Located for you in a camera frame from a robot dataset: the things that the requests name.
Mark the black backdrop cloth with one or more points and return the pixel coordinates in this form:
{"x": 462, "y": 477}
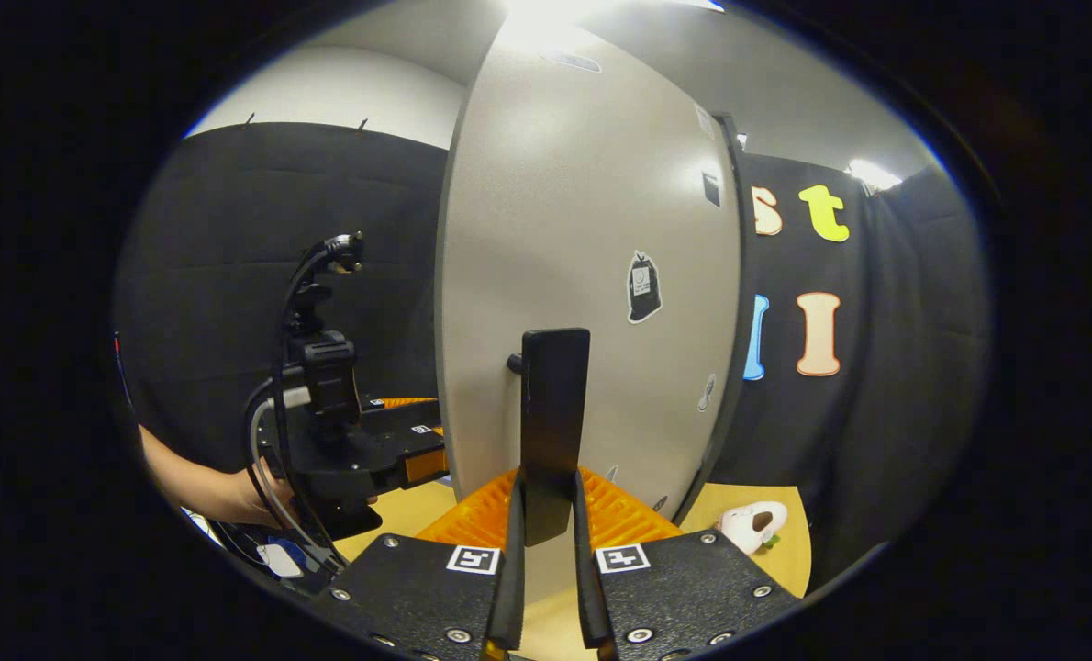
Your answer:
{"x": 904, "y": 367}
{"x": 216, "y": 275}

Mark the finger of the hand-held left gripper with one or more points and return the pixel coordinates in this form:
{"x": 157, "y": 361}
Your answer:
{"x": 408, "y": 403}
{"x": 399, "y": 441}

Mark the small ceiling light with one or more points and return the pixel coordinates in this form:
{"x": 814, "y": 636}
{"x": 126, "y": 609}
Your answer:
{"x": 874, "y": 174}

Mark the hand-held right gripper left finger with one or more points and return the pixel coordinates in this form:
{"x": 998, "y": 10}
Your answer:
{"x": 417, "y": 588}

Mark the white plush toy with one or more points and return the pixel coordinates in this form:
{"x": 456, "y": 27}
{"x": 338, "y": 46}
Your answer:
{"x": 743, "y": 525}

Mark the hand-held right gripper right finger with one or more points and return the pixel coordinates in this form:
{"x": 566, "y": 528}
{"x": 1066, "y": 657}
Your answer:
{"x": 684, "y": 588}

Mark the beige cabinet door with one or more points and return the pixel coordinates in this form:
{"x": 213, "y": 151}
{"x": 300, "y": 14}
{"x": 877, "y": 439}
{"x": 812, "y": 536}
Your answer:
{"x": 564, "y": 202}

